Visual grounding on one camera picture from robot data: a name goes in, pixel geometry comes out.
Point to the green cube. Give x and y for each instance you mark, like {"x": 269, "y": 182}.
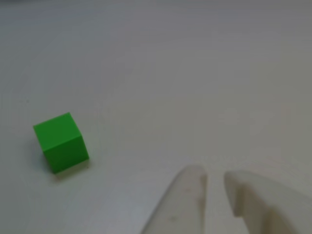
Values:
{"x": 61, "y": 143}

